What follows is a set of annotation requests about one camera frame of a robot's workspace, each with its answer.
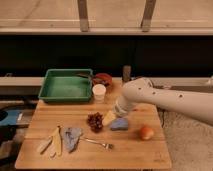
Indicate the bunch of red grapes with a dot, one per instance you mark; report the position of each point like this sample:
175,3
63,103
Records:
95,122

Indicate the blue object at left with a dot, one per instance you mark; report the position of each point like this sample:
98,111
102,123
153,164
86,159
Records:
13,117

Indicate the blue grey cloth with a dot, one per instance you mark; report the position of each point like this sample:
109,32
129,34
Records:
71,138

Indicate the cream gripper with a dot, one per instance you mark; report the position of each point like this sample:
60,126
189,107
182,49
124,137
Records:
108,118

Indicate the white plastic cup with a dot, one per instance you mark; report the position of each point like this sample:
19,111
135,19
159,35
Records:
99,92

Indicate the red yellow apple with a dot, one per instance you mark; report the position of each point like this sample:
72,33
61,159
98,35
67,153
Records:
146,132

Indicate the green plastic tray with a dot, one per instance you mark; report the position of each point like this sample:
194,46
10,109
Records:
66,85

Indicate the dark rectangular block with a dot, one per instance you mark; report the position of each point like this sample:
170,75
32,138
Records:
126,73

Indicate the blue sponge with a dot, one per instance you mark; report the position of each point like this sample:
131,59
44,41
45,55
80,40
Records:
119,124

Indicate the red bowl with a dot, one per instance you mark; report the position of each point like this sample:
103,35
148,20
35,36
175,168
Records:
102,78

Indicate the silver metal fork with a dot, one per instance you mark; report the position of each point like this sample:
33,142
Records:
105,145

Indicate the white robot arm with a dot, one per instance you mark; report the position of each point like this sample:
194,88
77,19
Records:
196,105

